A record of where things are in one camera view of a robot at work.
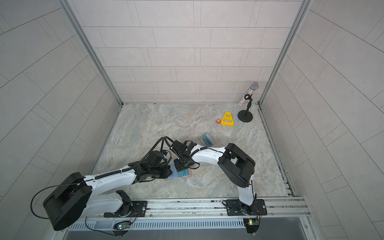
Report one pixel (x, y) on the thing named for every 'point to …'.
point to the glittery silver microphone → (254, 86)
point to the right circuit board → (252, 225)
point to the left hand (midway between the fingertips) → (176, 172)
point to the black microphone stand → (246, 116)
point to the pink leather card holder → (175, 174)
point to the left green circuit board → (122, 226)
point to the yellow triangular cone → (227, 119)
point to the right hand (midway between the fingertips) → (178, 169)
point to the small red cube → (218, 121)
